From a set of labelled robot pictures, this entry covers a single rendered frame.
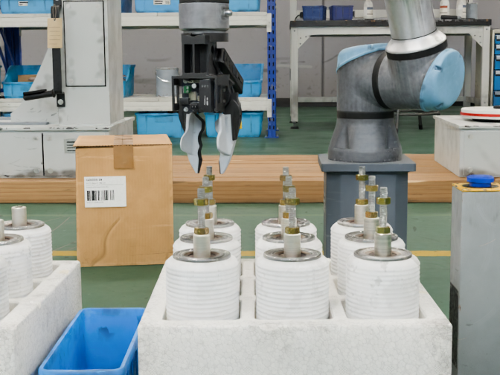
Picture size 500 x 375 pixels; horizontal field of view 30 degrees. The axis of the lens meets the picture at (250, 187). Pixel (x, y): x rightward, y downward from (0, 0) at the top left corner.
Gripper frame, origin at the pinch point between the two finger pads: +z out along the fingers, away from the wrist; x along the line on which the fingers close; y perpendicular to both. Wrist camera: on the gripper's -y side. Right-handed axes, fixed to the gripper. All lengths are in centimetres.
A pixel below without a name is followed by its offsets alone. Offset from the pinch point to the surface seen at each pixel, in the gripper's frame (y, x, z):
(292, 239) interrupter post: 21.1, 18.2, 6.9
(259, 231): 0.8, 7.9, 10.1
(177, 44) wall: -773, -299, -30
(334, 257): -2.8, 18.9, 14.3
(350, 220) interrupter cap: -6.8, 20.6, 9.1
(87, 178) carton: -68, -55, 13
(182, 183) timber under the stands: -169, -68, 27
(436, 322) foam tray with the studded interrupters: 21.7, 36.7, 16.4
